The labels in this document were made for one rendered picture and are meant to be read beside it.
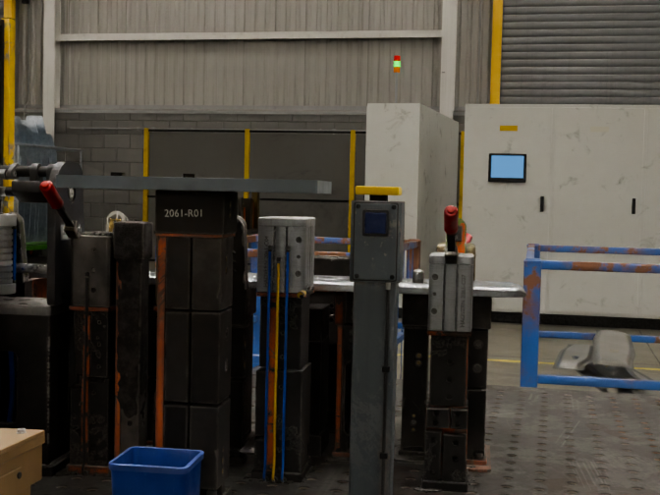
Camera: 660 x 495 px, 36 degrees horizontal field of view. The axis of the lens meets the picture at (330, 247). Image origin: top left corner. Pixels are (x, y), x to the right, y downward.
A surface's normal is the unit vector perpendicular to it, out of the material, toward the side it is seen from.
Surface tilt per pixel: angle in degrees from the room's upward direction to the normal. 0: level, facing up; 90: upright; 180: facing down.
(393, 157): 90
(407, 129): 90
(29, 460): 90
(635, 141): 90
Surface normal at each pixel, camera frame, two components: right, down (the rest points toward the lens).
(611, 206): -0.20, 0.04
